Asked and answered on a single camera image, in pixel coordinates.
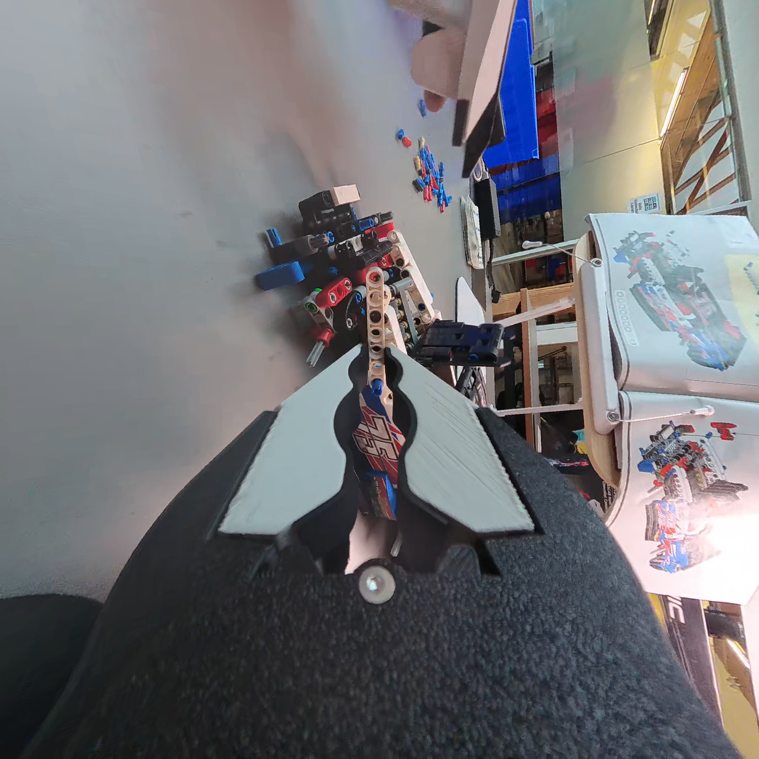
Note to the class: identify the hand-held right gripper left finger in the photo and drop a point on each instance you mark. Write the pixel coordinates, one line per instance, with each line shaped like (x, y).
(284, 474)

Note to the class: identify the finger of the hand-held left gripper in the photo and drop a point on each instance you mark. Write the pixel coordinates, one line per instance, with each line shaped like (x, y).
(439, 65)
(483, 53)

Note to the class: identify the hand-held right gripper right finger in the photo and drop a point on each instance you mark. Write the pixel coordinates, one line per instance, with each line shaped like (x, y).
(462, 474)

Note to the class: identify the pile of small brick pins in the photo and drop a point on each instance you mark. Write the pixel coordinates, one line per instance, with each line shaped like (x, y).
(430, 172)

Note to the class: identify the white brick beam with holes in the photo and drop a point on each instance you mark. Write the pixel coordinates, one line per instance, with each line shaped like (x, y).
(375, 308)

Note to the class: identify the toy brick race car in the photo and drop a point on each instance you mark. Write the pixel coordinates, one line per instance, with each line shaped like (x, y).
(284, 274)

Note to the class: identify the grey desk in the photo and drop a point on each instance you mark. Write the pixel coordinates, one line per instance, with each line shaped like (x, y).
(148, 237)

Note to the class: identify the open blue plastic bin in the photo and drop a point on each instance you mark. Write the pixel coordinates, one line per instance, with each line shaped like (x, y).
(516, 71)

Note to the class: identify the black power bank with display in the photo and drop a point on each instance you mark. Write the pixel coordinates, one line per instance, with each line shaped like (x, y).
(488, 207)

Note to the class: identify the toy car set box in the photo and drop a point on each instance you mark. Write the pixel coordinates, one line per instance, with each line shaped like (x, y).
(682, 628)

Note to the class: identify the open instruction booklet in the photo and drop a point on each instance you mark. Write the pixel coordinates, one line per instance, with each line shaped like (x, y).
(682, 296)

